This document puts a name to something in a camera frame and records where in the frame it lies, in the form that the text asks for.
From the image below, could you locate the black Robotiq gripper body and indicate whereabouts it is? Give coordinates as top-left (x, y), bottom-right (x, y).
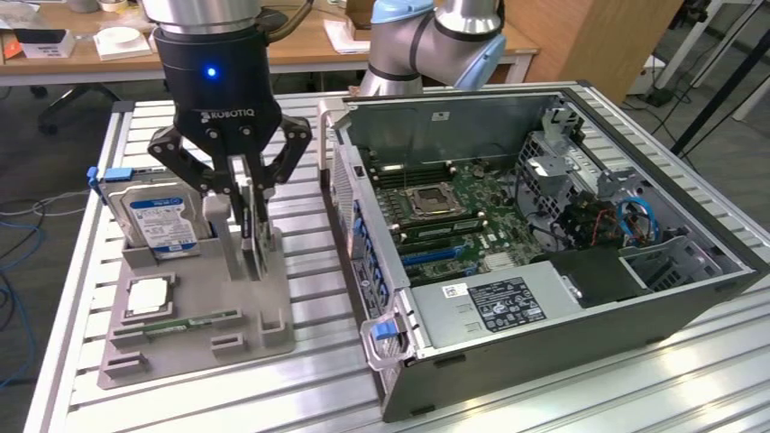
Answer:
top-left (152, 20), bottom-right (284, 158)

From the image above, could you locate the black graphics card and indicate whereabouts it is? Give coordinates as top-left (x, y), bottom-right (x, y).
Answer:
top-left (230, 152), bottom-right (274, 283)

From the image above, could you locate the hard disk with blue caddy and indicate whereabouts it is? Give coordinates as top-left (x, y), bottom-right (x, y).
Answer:
top-left (87, 166), bottom-right (214, 262)

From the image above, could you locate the wooden desk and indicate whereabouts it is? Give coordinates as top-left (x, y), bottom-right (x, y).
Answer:
top-left (0, 0), bottom-right (542, 88)

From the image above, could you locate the white box round dish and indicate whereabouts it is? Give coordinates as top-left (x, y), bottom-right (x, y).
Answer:
top-left (92, 25), bottom-right (155, 62)

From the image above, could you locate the black office chair base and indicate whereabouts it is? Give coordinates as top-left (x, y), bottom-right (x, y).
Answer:
top-left (30, 80), bottom-right (126, 136)

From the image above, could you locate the white paper booklet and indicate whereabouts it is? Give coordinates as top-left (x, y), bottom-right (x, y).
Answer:
top-left (323, 17), bottom-right (373, 56)

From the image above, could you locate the metal CPU socket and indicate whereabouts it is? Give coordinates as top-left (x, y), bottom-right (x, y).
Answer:
top-left (403, 182), bottom-right (463, 221)

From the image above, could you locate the brown cardboard box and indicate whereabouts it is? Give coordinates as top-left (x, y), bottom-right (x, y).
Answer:
top-left (343, 0), bottom-right (379, 32)

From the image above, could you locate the white box black lid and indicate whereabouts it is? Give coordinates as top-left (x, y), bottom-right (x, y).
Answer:
top-left (11, 28), bottom-right (79, 60)

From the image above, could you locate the silver CPU chip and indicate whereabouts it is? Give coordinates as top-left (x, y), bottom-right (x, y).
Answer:
top-left (126, 278), bottom-right (172, 316)

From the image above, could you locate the green RAM stick installed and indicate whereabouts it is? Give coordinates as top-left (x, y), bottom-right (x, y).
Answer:
top-left (399, 219), bottom-right (487, 241)

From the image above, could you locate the blue expansion slot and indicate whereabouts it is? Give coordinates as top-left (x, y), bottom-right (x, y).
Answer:
top-left (399, 245), bottom-right (470, 268)

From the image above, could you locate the grey plastic parts rack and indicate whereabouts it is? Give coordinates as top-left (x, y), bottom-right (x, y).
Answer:
top-left (95, 193), bottom-right (296, 392)

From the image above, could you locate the green RAM stick loose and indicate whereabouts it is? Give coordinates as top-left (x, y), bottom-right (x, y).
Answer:
top-left (114, 318), bottom-right (226, 337)

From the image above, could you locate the green motherboard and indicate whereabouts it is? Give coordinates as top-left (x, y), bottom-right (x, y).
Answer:
top-left (363, 157), bottom-right (565, 290)

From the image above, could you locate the tall metal disk bay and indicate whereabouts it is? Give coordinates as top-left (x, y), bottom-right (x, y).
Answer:
top-left (515, 130), bottom-right (606, 213)

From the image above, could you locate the blue case release latch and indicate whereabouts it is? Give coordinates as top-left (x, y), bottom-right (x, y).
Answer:
top-left (371, 322), bottom-right (406, 345)

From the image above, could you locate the grey power supply unit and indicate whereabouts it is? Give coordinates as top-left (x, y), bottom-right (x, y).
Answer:
top-left (409, 261), bottom-right (589, 351)

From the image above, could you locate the wooden cabinet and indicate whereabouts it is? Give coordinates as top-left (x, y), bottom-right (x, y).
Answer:
top-left (503, 0), bottom-right (687, 104)

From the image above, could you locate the black grey PC case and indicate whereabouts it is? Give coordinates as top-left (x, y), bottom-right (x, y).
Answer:
top-left (315, 88), bottom-right (770, 423)

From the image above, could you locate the low metal disk bay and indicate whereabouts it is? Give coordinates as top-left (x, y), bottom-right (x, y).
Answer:
top-left (618, 234), bottom-right (728, 292)

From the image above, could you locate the black slanted pole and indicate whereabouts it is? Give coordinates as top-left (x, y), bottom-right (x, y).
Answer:
top-left (667, 26), bottom-right (770, 157)

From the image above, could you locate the blue floor cable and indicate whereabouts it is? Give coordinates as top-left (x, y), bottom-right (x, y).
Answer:
top-left (0, 216), bottom-right (47, 389)

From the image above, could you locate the blue data wire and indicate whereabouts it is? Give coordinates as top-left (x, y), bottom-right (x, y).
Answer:
top-left (614, 196), bottom-right (665, 248)

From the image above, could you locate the white table frame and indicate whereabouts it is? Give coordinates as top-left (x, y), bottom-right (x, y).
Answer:
top-left (653, 0), bottom-right (770, 122)

